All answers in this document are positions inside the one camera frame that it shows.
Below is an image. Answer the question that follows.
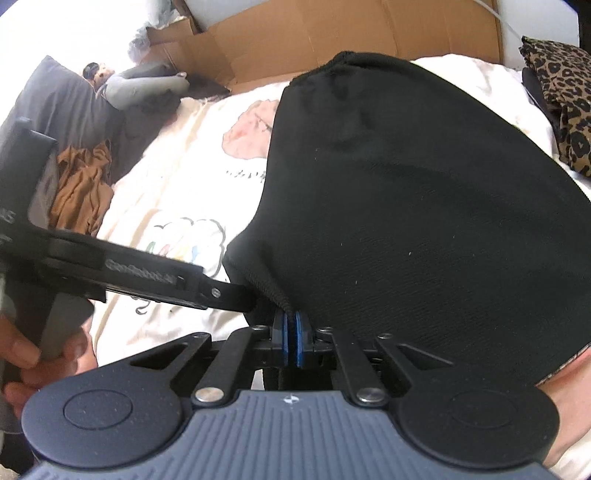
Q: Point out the person's bare leg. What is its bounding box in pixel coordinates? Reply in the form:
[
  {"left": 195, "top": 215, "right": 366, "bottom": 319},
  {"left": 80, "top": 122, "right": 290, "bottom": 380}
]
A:
[{"left": 538, "top": 351, "right": 591, "bottom": 467}]

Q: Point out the white cable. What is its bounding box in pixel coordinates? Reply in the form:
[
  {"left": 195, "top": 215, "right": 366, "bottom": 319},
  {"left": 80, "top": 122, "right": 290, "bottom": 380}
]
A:
[{"left": 480, "top": 0, "right": 522, "bottom": 42}]

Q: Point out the dark grey pillow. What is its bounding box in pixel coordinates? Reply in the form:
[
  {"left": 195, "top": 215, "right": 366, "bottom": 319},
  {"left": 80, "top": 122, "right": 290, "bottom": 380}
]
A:
[{"left": 0, "top": 55, "right": 127, "bottom": 185}]

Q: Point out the black folded garment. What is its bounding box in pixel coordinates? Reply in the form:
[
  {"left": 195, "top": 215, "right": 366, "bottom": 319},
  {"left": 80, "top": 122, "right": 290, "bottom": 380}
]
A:
[{"left": 521, "top": 67, "right": 561, "bottom": 134}]

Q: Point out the leopard print cloth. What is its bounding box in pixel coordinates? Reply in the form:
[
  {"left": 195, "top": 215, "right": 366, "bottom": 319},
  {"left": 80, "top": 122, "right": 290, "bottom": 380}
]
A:
[{"left": 519, "top": 36, "right": 591, "bottom": 178}]

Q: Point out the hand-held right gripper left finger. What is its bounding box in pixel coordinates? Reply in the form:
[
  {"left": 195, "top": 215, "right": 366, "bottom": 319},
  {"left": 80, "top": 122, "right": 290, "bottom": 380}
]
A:
[{"left": 129, "top": 310, "right": 290, "bottom": 408}]

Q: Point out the black garment with grey print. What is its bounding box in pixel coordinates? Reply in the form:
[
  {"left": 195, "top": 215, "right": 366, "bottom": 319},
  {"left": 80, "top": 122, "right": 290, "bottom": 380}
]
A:
[{"left": 222, "top": 51, "right": 591, "bottom": 388}]

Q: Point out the small plush toy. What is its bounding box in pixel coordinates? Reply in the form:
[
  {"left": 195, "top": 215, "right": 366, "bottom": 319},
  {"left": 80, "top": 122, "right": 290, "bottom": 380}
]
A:
[{"left": 82, "top": 61, "right": 116, "bottom": 95}]

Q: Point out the person's left hand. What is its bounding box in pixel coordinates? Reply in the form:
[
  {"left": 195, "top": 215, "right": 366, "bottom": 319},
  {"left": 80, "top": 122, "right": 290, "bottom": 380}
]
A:
[{"left": 0, "top": 316, "right": 99, "bottom": 418}]

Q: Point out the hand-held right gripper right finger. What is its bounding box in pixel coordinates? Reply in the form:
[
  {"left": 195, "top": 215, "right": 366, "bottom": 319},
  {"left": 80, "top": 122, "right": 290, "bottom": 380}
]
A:
[{"left": 291, "top": 311, "right": 453, "bottom": 408}]

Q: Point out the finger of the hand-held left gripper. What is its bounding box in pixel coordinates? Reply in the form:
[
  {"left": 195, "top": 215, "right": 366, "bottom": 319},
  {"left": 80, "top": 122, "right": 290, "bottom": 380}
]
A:
[{"left": 203, "top": 277, "right": 257, "bottom": 313}]

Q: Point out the white printed bed sheet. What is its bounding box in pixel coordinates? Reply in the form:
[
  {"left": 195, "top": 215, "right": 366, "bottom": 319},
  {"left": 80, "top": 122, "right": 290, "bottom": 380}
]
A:
[{"left": 90, "top": 53, "right": 591, "bottom": 480}]

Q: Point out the brown crumpled cloth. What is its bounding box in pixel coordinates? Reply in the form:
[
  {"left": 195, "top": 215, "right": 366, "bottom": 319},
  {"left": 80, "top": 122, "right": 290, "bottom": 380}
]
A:
[{"left": 48, "top": 141, "right": 114, "bottom": 236}]

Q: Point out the brown cardboard sheet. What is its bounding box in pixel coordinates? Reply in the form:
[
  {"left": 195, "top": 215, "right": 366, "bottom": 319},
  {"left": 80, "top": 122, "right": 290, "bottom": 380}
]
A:
[{"left": 139, "top": 0, "right": 504, "bottom": 93}]

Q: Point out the dark cloth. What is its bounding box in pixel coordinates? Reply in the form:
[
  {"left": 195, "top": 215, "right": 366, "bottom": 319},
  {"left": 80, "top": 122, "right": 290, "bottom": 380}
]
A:
[{"left": 178, "top": 74, "right": 232, "bottom": 100}]

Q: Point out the crumpled plastic bag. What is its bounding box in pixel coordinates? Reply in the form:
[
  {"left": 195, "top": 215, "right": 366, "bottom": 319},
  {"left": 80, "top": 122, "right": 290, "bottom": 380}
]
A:
[{"left": 127, "top": 34, "right": 155, "bottom": 65}]

